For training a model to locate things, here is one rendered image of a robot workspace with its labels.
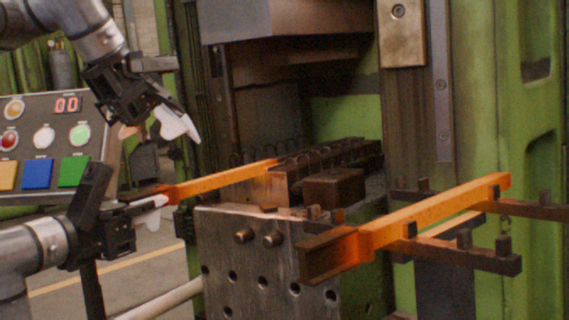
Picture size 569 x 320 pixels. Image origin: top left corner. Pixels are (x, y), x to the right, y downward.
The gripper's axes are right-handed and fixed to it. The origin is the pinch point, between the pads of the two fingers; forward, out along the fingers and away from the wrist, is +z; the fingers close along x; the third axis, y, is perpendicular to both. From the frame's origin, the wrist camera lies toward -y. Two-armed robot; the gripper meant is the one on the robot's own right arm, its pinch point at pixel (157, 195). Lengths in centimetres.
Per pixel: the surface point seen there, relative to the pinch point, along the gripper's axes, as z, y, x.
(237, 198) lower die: 27.7, 7.6, -6.9
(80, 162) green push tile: 13.0, -2.6, -42.7
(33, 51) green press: 232, -57, -436
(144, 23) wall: 593, -117, -706
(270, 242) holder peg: 17.8, 13.0, 9.8
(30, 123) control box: 12, -12, -60
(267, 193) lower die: 27.7, 5.8, 2.1
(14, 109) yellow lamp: 11, -16, -65
